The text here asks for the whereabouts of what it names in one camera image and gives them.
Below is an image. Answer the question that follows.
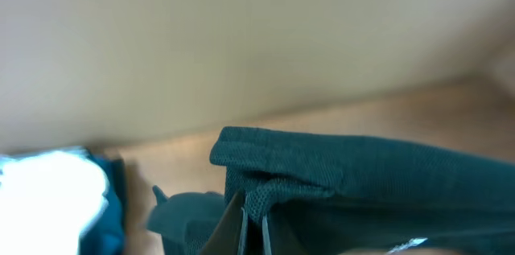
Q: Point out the white black striped shirt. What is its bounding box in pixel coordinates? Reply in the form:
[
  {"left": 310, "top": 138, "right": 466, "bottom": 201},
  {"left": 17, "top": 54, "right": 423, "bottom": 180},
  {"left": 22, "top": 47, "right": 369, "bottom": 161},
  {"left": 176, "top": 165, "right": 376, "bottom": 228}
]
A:
[{"left": 1, "top": 151, "right": 109, "bottom": 255}]

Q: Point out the black polo shirt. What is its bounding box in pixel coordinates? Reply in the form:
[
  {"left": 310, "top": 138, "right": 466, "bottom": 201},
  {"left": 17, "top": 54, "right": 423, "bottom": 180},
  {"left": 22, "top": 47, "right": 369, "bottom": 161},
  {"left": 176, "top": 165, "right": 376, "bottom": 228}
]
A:
[{"left": 147, "top": 127, "right": 514, "bottom": 255}]

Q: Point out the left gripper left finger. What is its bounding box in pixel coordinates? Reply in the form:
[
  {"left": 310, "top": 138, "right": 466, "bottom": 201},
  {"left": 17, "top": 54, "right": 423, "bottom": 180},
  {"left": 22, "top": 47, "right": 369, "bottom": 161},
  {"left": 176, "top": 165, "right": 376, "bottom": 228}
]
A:
[{"left": 200, "top": 191, "right": 248, "bottom": 255}]

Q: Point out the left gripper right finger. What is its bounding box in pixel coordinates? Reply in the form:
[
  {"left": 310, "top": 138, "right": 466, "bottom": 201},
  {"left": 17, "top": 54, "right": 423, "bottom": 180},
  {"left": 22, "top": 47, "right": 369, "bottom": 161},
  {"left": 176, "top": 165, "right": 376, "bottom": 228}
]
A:
[{"left": 262, "top": 212, "right": 307, "bottom": 255}]

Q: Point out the blue folded garment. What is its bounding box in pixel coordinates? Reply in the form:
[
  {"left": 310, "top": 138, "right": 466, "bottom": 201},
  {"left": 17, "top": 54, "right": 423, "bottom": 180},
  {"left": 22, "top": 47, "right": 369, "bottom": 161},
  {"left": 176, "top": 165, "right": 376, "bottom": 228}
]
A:
[{"left": 1, "top": 146, "right": 125, "bottom": 255}]

